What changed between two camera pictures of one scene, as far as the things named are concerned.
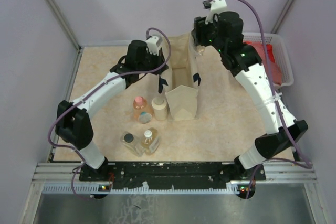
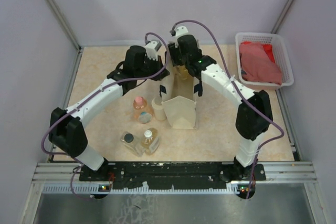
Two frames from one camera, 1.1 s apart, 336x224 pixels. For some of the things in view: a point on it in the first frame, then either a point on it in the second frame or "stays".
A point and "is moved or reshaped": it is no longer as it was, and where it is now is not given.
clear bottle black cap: x=133 y=142 stays
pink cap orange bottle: x=140 y=104 stays
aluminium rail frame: x=279 y=178 stays
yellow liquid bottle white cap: x=200 y=50 is moved or reshaped
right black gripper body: x=205 y=34 to x=177 y=58
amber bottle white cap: x=150 y=140 stays
